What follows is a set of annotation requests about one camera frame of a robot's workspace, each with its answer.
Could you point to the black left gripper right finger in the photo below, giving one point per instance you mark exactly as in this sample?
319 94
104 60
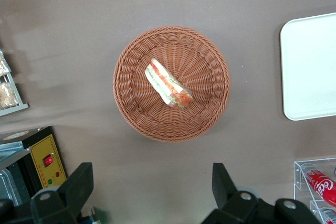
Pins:
223 184

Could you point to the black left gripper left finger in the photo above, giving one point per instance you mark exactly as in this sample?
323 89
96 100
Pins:
74 184

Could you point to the triangle sandwich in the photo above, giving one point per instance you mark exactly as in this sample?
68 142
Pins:
168 85

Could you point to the brown woven wicker basket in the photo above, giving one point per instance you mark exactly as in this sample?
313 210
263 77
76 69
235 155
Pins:
210 87

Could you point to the beige plastic serving tray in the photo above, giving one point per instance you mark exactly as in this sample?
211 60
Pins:
309 69

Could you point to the black food warmer yellow panel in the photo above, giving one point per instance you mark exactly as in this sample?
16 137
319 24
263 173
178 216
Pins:
47 153

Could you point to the steel food warmer pan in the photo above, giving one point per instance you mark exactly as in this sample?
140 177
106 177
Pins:
8 187

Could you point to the clear acrylic bottle rack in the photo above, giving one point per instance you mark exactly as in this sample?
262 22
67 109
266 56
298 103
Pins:
300 179

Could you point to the bagged rice cracker snack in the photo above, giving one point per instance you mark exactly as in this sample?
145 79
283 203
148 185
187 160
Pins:
3 65
5 95

